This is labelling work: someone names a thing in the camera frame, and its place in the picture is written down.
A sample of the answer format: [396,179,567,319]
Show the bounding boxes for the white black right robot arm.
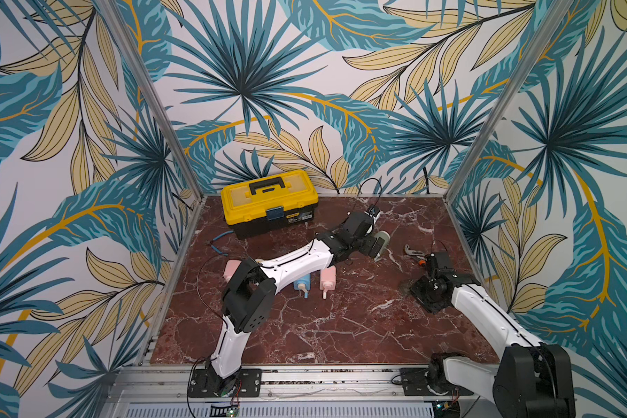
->
[404,247,576,417]

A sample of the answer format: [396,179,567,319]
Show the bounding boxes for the green pencil sharpener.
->
[374,231,390,261]

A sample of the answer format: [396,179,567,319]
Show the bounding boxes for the blue pencil sharpener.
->
[294,274,311,299]

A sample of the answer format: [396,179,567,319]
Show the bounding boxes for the pink sharpener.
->
[223,260,241,283]
[320,266,337,300]

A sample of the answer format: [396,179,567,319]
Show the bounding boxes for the yellow black toolbox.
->
[220,169,319,240]

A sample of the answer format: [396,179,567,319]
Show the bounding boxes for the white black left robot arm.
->
[207,206,390,381]

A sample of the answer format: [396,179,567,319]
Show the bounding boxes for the aluminium front rail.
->
[99,364,500,417]

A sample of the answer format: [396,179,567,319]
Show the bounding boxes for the orange handled pliers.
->
[403,245,429,266]

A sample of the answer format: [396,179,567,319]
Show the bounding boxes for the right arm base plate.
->
[391,367,473,397]

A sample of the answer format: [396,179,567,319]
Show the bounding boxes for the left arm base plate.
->
[187,367,262,399]

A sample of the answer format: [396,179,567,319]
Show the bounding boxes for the blue handled cutters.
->
[210,230,235,258]

